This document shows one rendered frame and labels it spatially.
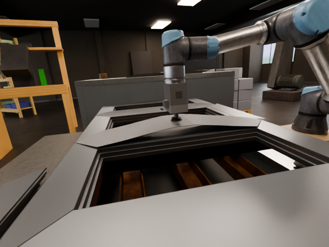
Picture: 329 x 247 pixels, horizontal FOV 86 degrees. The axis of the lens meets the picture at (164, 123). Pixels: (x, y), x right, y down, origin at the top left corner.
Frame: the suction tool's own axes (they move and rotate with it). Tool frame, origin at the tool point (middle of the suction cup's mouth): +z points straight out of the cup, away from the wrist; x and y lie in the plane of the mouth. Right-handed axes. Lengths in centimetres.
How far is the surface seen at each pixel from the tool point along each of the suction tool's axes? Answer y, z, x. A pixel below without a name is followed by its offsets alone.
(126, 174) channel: -4.1, 20.2, -21.2
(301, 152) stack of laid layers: 28.7, 4.4, 26.0
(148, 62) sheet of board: -1016, -79, 172
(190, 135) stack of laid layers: 8.2, 2.9, 2.3
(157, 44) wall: -1048, -179, 242
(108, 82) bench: -83, -14, -26
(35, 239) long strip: 38, 3, -34
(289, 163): 11, 21, 44
